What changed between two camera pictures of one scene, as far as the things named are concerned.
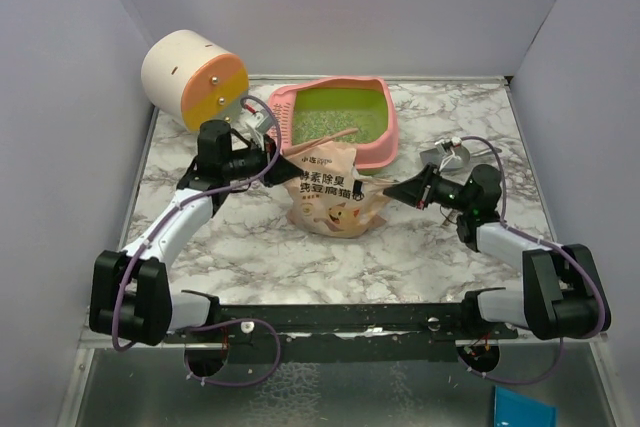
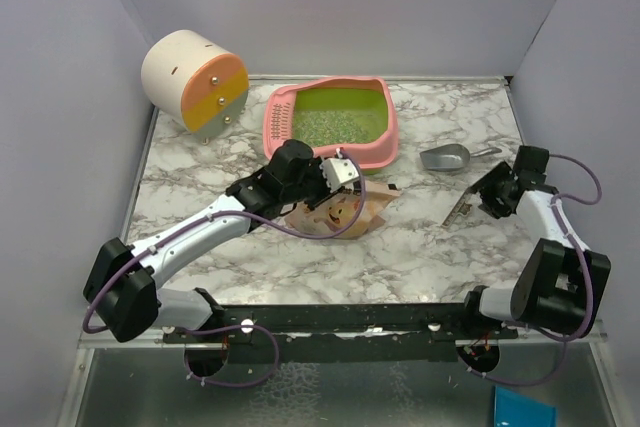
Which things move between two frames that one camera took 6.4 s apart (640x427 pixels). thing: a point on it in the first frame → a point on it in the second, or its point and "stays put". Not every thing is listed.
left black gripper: (281, 170) → (326, 193)
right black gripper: (415, 191) → (488, 203)
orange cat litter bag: (331, 197) stays put
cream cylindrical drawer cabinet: (189, 78) stays put
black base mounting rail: (408, 332) stays put
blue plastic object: (512, 409) stays put
